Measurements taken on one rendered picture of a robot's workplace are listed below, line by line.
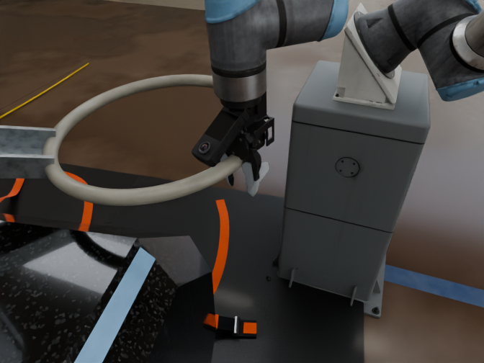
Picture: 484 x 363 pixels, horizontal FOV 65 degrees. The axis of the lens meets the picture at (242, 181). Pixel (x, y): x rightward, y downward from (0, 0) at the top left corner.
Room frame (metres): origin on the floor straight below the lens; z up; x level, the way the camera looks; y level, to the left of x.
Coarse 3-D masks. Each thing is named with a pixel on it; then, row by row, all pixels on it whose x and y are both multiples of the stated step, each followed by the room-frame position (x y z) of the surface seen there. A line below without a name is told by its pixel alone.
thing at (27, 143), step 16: (0, 128) 0.68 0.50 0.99; (16, 128) 0.69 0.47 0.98; (32, 128) 0.70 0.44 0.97; (48, 128) 0.71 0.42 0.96; (0, 144) 0.67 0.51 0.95; (16, 144) 0.68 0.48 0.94; (32, 144) 0.69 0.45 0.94; (0, 160) 0.58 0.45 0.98; (16, 160) 0.58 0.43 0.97; (32, 160) 0.59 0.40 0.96; (48, 160) 0.60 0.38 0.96; (0, 176) 0.57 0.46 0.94; (16, 176) 0.58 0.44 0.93; (32, 176) 0.59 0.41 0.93
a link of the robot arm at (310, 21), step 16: (288, 0) 0.59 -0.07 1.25; (304, 0) 0.60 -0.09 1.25; (320, 0) 0.60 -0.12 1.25; (336, 0) 0.61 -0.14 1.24; (288, 16) 0.58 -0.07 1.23; (304, 16) 0.59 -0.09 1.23; (320, 16) 0.60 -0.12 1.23; (336, 16) 0.60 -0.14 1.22; (288, 32) 0.58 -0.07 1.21; (304, 32) 0.59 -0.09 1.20; (320, 32) 0.60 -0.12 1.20; (336, 32) 0.62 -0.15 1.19
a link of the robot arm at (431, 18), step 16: (400, 0) 1.14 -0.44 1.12; (416, 0) 1.10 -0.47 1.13; (432, 0) 1.07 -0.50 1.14; (448, 0) 1.05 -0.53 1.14; (464, 0) 1.04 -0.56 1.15; (400, 16) 1.10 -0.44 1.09; (416, 16) 1.07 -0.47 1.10; (432, 16) 1.04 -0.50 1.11; (448, 16) 1.02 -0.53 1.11; (464, 16) 1.02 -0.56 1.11; (416, 32) 1.07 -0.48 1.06; (432, 32) 1.02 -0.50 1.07
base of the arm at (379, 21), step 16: (368, 16) 1.17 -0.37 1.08; (384, 16) 1.13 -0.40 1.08; (368, 32) 1.11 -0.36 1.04; (384, 32) 1.10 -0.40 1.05; (400, 32) 1.08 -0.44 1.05; (368, 48) 1.09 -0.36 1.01; (384, 48) 1.08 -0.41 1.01; (400, 48) 1.08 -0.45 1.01; (416, 48) 1.10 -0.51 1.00; (384, 64) 1.08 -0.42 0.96
